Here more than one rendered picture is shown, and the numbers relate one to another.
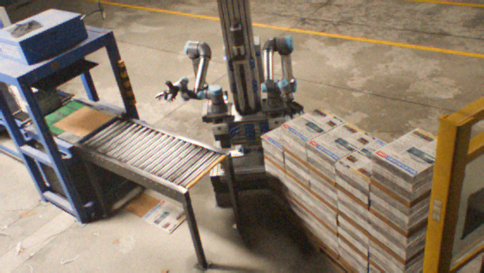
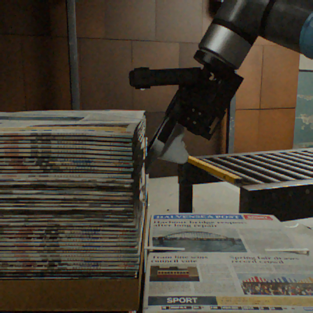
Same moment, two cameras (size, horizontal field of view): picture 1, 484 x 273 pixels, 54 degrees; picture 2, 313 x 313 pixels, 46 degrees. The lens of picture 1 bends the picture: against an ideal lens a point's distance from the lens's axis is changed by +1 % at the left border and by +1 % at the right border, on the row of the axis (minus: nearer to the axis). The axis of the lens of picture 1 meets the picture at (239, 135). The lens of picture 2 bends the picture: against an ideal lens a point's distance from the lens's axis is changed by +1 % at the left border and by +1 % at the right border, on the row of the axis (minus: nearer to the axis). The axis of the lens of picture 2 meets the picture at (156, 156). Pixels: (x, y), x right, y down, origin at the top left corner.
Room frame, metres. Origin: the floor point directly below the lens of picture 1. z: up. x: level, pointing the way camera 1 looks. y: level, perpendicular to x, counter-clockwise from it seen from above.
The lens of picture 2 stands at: (3.24, -1.00, 1.11)
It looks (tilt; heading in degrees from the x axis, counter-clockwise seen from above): 11 degrees down; 117
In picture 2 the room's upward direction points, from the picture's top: straight up
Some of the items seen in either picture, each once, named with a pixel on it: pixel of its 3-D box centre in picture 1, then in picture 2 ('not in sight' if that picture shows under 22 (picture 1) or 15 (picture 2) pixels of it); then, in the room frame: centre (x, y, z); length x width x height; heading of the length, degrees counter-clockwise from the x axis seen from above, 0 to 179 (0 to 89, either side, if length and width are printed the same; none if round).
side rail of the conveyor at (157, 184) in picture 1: (126, 170); (302, 161); (3.07, 0.93, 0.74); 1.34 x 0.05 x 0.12; 47
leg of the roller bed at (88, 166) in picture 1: (96, 186); not in sight; (3.47, 1.36, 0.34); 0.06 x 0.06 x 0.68; 47
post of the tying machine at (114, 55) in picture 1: (130, 106); not in sight; (4.06, 0.99, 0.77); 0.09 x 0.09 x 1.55; 47
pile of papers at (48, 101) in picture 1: (35, 95); not in sight; (4.34, 1.93, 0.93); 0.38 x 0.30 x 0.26; 47
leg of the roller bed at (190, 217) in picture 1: (194, 235); (184, 254); (2.64, 0.46, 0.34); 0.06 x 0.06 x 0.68; 47
